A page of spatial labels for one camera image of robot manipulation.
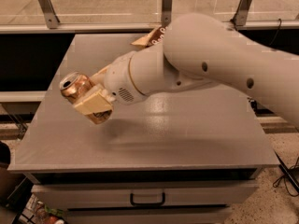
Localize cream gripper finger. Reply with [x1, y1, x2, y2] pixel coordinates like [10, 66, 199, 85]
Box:
[73, 84, 115, 115]
[90, 65, 109, 85]

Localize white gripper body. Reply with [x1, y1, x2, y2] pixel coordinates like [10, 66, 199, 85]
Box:
[104, 51, 146, 105]

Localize orange soda can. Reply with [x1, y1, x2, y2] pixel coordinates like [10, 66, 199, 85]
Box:
[59, 72, 113, 124]

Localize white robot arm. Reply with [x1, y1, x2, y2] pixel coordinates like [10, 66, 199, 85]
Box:
[73, 13, 299, 126]

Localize brown snack bag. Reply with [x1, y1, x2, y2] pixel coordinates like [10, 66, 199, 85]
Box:
[132, 26, 166, 48]

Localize grey drawer cabinet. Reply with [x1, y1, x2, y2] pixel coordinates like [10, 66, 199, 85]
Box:
[7, 32, 280, 224]

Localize dark round object left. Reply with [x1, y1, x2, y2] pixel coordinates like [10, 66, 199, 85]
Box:
[0, 142, 11, 168]

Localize colourful items under cabinet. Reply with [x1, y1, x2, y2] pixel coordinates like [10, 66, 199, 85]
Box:
[21, 194, 67, 224]

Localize left metal bracket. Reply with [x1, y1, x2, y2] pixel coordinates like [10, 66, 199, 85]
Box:
[37, 0, 60, 29]

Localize metal bracket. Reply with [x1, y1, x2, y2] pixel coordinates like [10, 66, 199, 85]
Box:
[161, 0, 173, 26]
[232, 0, 252, 26]
[37, 0, 60, 29]

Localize middle metal bracket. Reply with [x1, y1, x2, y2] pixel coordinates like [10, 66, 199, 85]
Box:
[161, 0, 173, 26]

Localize black drawer handle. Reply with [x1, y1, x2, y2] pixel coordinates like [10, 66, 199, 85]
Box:
[129, 192, 166, 207]

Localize right metal bracket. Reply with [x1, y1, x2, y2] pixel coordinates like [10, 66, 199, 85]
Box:
[232, 0, 252, 26]

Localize black cable on wall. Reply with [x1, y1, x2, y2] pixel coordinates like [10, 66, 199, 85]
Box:
[267, 17, 283, 47]

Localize black cables on floor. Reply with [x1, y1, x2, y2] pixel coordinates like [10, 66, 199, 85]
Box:
[272, 154, 299, 198]

